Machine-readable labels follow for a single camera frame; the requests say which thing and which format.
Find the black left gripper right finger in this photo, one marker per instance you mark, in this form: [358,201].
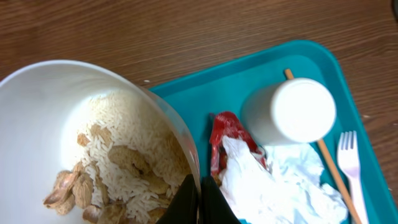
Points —
[214,206]

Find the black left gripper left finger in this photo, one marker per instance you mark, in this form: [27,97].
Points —
[184,206]

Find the white napkin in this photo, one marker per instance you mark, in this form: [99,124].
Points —
[286,190]

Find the white paper cup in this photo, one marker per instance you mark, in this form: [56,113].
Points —
[295,111]

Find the white bowl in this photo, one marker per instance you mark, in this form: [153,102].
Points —
[37,102]

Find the rice and peanuts pile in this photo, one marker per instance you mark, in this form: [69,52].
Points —
[127,162]

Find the red snack wrapper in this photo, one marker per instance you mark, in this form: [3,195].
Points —
[228,124]

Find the teal serving tray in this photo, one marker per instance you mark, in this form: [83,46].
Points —
[226,86]

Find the white plastic fork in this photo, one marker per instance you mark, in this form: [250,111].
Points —
[349,163]

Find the wooden chopstick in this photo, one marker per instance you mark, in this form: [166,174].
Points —
[348,199]

